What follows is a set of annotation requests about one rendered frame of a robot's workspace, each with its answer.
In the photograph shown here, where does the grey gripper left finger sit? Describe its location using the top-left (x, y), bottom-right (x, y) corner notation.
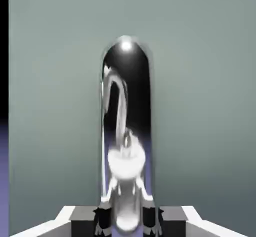
top-left (9, 205), bottom-right (103, 237)

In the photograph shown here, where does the grey-green cabinet door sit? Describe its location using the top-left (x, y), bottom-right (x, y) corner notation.
top-left (8, 0), bottom-right (256, 237)

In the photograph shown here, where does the shiny curved metal handle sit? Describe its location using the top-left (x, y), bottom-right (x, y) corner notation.
top-left (98, 34), bottom-right (155, 237)

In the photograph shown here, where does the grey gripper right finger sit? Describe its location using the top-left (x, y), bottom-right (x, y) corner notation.
top-left (154, 205), bottom-right (250, 237)

